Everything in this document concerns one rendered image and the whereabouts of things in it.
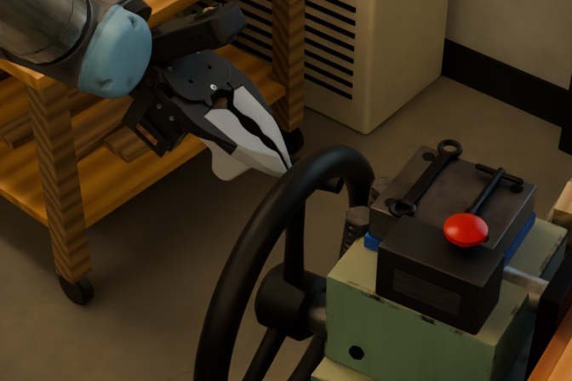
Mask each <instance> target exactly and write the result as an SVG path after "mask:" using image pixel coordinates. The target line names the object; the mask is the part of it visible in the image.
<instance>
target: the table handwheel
mask: <svg viewBox="0 0 572 381"><path fill-rule="evenodd" d="M335 177H342V178H343V179H344V181H345V183H346V188H347V191H348V198H349V208H353V207H356V206H365V207H367V206H368V200H369V191H370V187H371V182H372V181H373V180H374V179H375V173H374V171H373V168H372V167H371V165H370V163H369V161H368V160H367V159H366V157H365V156H364V155H363V154H362V153H361V152H359V151H358V150H356V149H354V148H353V147H350V146H347V145H326V146H324V147H321V148H319V149H316V150H314V151H312V152H310V153H308V154H307V155H305V156H303V157H302V158H301V159H300V160H299V161H298V162H296V163H295V164H294V165H293V166H292V167H290V168H289V169H288V170H287V171H286V172H285V173H284V174H283V175H282V177H281V178H280V179H279V180H278V181H277V182H276V183H275V184H274V186H273V187H272V188H271V189H270V190H269V191H268V192H267V193H266V195H265V196H264V198H263V199H262V200H261V202H260V204H259V205H258V206H257V208H256V209H255V210H254V212H253V213H252V215H251V217H250V218H249V220H248V222H247V224H246V225H245V226H244V228H243V230H242V232H241V234H240V235H239V237H238V239H237V241H236V243H235V245H234V247H233V248H232V250H231V253H230V255H229V257H228V259H227V261H226V263H225V265H224V268H223V270H222V272H221V274H220V277H219V280H218V281H217V284H216V286H215V289H214V292H213V295H212V298H211V300H210V302H209V307H208V309H207V312H206V316H205V318H204V321H203V327H202V331H201V333H200V338H199V341H198V346H197V353H196V359H195V365H194V372H193V381H228V375H229V369H230V364H231V359H232V352H233V348H234V344H235V341H236V337H237V332H238V329H239V327H240V323H241V320H242V318H243V313H244V311H245V309H246V306H247V303H248V301H249V297H250V295H251V293H252V291H253V289H254V286H255V283H256V281H257V279H258V277H259V275H260V273H261V270H262V268H263V266H264V264H265V262H266V260H267V258H268V256H269V255H270V253H271V251H272V249H273V247H274V246H275V244H276V242H277V240H278V238H279V237H280V236H281V234H282V233H283V230H284V229H285V248H284V262H282V263H281V264H278V265H276V266H274V267H272V268H271V269H270V270H269V271H268V272H267V274H266V275H265V277H264V278H263V280H262V282H261V284H260V286H259V289H258V291H257V294H256V297H255V314H256V317H257V321H258V322H259V323H260V324H261V325H263V326H265V327H267V329H266V333H265V335H264V337H263V339H262V340H261V342H260V345H259V347H258V349H257V351H256V352H255V356H254V358H253V360H252V361H251V363H250V365H249V368H248V370H247V372H246V373H245V375H244V377H243V380H242V381H262V380H263V378H264V377H265V375H266V373H267V371H268V369H269V367H270V365H271V364H272V362H273V360H274V358H275V356H276V354H277V353H278V351H279V349H280V347H281V346H282V344H283V341H284V340H285V338H286V337H287V336H288V337H290V338H292V339H294V340H297V341H302V340H304V339H307V338H310V337H311V336H312V335H313V334H314V333H315V334H314V336H313V338H312V341H311V342H310V344H309V345H308V347H307V349H306V352H305V353H304V355H303V356H302V358H301V359H300V362H299V363H298V365H297V367H296V368H295V370H294V371H293V372H292V374H291V375H290V377H289V378H288V380H287V381H311V375H312V373H313V372H314V371H315V369H316V368H317V366H318V365H319V364H320V362H321V360H322V355H323V345H324V340H325V320H326V291H327V279H326V278H325V277H322V276H320V275H317V274H315V273H313V272H310V271H309V270H305V269H304V227H305V211H306V199H307V198H308V197H309V196H310V195H311V194H312V193H313V192H314V191H315V190H316V189H317V188H319V187H320V186H321V185H323V184H324V183H325V182H327V181H329V180H330V179H332V178H335Z"/></svg>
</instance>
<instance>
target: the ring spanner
mask: <svg viewBox="0 0 572 381"><path fill-rule="evenodd" d="M446 145H452V146H454V147H455V148H456V151H446V150H445V149H444V147H445V146H446ZM437 149H438V152H439V153H438V155H437V156H436V157H435V159H434V160H433V161H432V163H431V164H430V165H429V166H428V168H427V169H426V170H425V172H424V173H423V174H422V175H421V176H420V177H419V178H418V180H417V181H416V182H415V183H414V185H413V186H412V187H411V188H410V190H409V191H408V192H407V194H406V195H405V196H404V197H403V198H398V199H396V200H393V201H392V202H390V204H389V207H388V210H389V212H390V214H391V215H392V216H394V217H395V218H398V219H400V218H401V217H402V216H403V215H407V216H409V217H412V216H413V215H414V214H415V210H416V206H415V205H414V203H415V202H416V201H417V199H418V198H419V197H420V195H421V194H422V193H423V192H424V190H425V189H426V188H427V186H428V185H429V184H430V183H431V182H432V181H433V179H434V178H435V177H436V176H437V174H438V173H439V171H440V170H441V169H442V168H443V166H444V165H445V164H446V162H447V161H448V160H449V159H450V158H453V157H457V156H459V155H460V154H461V153H462V152H463V146H462V144H461V143H460V142H459V141H457V140H454V139H445V140H442V141H441V142H439V143H438V148H437ZM398 205H404V206H407V207H408V208H409V211H407V212H399V211H398V210H396V208H395V207H396V206H398Z"/></svg>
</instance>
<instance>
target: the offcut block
mask: <svg viewBox="0 0 572 381"><path fill-rule="evenodd" d="M552 224H555V225H558V226H561V227H563V228H565V229H566V230H567V231H568V239H567V243H566V244H568V245H570V246H572V182H568V183H567V185H566V186H565V187H564V189H563V192H562V194H561V196H560V197H559V199H558V201H557V203H556V205H555V207H554V209H553V214H552Z"/></svg>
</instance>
